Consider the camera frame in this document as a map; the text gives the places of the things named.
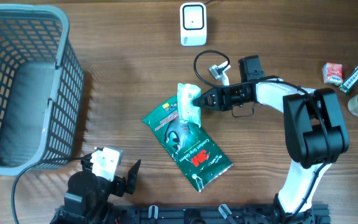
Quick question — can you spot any teal white wipes packet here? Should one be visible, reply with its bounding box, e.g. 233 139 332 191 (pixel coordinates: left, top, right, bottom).
177 83 201 128

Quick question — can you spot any green 3M gloves package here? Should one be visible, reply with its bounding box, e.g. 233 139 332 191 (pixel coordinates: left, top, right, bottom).
142 96 233 192

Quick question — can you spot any red white small box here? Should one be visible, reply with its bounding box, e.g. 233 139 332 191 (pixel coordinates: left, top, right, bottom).
322 62 343 86

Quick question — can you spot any green white gum pack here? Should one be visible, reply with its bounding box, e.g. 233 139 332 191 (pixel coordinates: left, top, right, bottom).
339 66 358 93

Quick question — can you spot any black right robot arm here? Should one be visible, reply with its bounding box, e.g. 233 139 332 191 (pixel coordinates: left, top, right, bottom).
193 55 349 223

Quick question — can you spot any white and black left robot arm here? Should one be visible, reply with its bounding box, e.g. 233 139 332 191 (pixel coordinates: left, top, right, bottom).
51 154 141 224

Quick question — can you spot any white barcode scanner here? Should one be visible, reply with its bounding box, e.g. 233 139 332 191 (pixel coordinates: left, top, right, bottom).
180 2 208 47

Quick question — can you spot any grey plastic mesh basket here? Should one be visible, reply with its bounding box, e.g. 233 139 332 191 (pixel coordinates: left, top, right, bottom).
0 4 85 176

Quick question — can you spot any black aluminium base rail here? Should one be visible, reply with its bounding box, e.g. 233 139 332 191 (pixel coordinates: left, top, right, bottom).
53 203 331 224

